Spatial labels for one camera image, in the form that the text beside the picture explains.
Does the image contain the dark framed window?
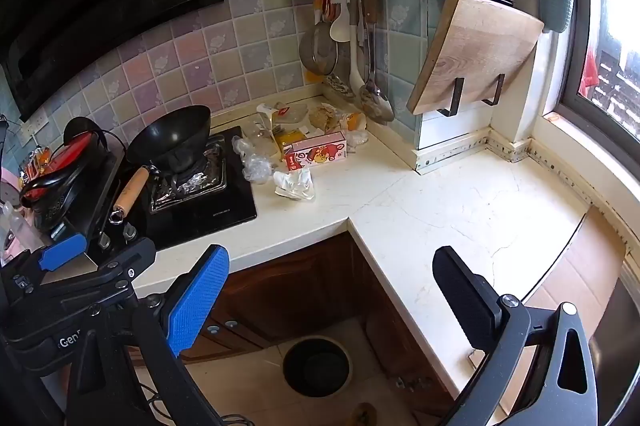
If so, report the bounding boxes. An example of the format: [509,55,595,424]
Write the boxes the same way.
[552,0,640,189]

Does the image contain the yellow packet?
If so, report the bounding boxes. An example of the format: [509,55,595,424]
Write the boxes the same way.
[274,128,307,154]

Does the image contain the orange capped jar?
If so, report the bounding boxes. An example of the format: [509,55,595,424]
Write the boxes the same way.
[344,111,369,133]

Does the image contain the beige bread bag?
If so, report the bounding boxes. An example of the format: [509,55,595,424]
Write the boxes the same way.
[309,103,347,133]

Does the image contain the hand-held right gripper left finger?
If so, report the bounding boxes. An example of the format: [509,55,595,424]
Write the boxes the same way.
[67,244,230,426]

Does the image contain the white plastic ladle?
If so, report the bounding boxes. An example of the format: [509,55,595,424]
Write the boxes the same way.
[346,0,367,96]

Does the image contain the foil burner liner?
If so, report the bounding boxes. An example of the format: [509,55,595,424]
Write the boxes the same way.
[149,141,227,213]

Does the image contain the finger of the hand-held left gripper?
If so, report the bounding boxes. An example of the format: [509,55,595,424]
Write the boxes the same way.
[12,233,89,287]
[60,237,157,307]

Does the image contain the white wall socket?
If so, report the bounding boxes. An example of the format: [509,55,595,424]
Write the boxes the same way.
[22,113,51,137]

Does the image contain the wooden cutting board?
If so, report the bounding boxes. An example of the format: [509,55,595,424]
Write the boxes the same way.
[406,0,545,117]

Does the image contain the clear wrapper with red label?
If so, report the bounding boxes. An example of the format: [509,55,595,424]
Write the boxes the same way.
[276,104,307,124]

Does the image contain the orange snack bag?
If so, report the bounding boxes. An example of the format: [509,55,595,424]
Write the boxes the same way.
[21,146,52,179]

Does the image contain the red hanging cloth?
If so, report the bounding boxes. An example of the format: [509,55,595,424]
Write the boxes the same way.
[580,48,600,99]

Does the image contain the metal mesh strainer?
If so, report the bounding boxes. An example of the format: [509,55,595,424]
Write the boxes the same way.
[299,20,339,76]

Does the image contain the black gas stove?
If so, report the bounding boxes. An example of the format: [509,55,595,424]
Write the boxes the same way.
[47,126,258,257]

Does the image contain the clear plastic wrapper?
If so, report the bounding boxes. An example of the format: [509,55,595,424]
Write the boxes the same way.
[232,137,275,185]

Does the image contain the steel ladle with wooden handle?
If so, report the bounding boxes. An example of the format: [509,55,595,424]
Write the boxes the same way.
[360,0,396,123]

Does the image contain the brown cardboard sheet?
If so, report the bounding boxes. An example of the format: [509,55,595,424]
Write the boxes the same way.
[500,206,627,412]

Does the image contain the white tissue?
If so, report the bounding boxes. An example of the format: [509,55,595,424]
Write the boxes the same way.
[273,168,317,201]

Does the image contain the yellow slipper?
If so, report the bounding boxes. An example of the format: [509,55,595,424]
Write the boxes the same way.
[350,401,379,426]

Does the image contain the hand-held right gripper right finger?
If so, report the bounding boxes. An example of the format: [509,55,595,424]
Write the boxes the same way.
[433,247,599,426]

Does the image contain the pink milk carton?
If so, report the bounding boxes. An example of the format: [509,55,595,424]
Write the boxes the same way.
[282,132,348,171]

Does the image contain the grey-blue utensil holder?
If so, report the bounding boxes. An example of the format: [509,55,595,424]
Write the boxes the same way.
[540,0,576,35]

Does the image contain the black pot with lid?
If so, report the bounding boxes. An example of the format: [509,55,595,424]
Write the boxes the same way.
[20,117,126,234]

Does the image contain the steel slotted spoon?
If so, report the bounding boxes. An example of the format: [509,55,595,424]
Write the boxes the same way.
[325,74,357,100]

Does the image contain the white rice paddle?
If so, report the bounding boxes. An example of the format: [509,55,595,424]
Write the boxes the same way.
[330,0,352,42]

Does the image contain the black cutting board holder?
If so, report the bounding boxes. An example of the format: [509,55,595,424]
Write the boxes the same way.
[400,0,518,117]

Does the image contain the wooden kitchen cabinet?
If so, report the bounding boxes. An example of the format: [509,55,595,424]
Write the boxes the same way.
[130,231,453,407]

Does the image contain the clear plastic bottle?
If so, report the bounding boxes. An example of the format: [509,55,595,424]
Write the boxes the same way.
[247,126,282,159]

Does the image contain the black wok with wooden handle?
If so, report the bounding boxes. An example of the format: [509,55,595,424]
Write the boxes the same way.
[112,106,213,224]

